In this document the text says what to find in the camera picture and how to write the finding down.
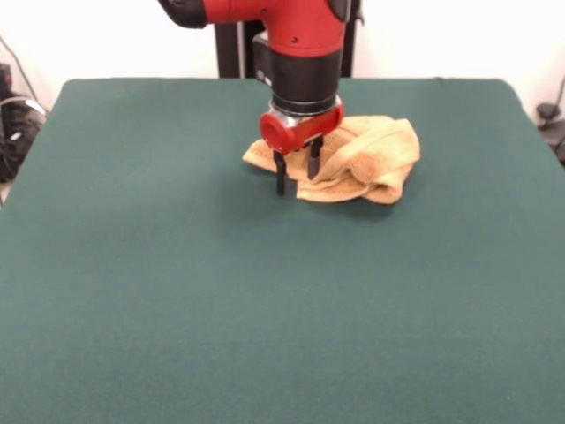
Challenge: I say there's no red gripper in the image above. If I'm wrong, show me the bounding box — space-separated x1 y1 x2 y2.
259 99 346 198

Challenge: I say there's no dark green tablecloth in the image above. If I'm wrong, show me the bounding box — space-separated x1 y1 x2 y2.
0 77 565 424

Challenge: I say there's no tan terry towel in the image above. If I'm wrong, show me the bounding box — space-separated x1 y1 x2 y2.
241 114 421 206

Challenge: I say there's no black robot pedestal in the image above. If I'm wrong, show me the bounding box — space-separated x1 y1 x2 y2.
205 0 366 80

